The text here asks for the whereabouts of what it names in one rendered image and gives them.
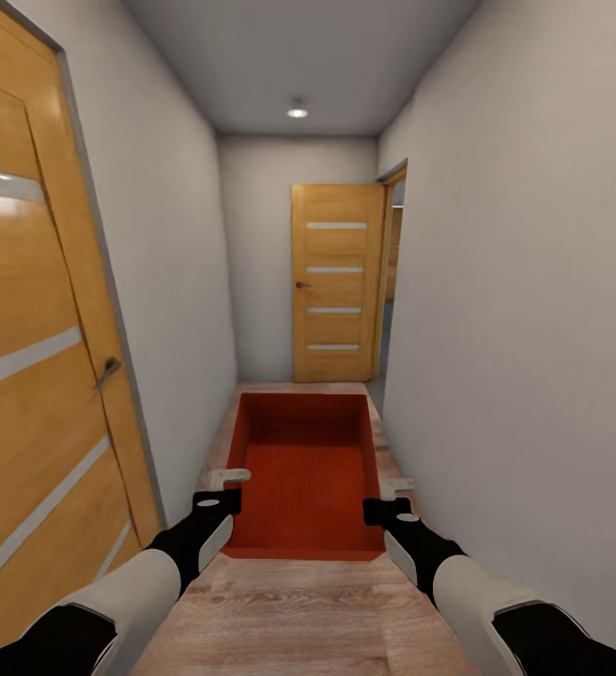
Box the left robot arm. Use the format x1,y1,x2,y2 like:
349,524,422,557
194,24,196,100
0,469,251,676

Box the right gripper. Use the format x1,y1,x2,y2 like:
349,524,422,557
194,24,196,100
362,498,412,527

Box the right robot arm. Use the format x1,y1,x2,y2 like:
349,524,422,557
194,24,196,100
362,478,616,676

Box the storage box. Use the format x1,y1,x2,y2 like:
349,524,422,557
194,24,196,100
221,392,386,561

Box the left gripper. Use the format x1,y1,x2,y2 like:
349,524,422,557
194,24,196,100
192,488,242,515

